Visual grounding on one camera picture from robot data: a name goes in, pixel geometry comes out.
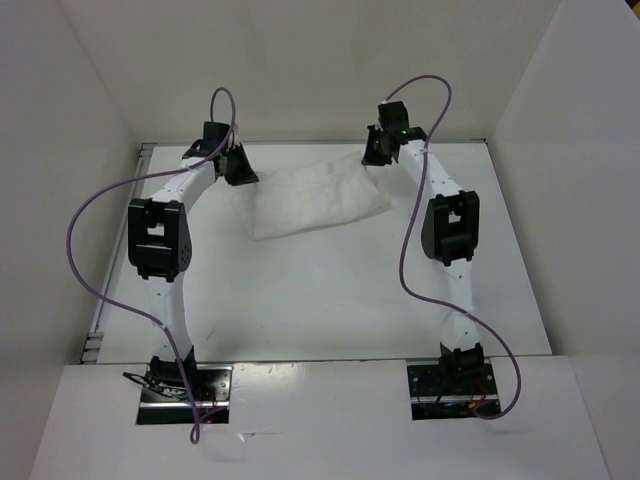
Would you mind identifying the white pleated skirt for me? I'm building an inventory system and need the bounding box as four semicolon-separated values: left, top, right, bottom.
232;152;391;241

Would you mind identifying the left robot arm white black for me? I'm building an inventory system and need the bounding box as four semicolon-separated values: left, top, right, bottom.
127;121;259;400

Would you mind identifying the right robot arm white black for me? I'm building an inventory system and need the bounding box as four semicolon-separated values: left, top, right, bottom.
362;100;484;393

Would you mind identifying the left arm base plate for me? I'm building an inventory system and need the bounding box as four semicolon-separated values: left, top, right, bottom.
136;364;233;426

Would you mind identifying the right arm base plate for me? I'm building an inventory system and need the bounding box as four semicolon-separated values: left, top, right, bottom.
406;360;502;421

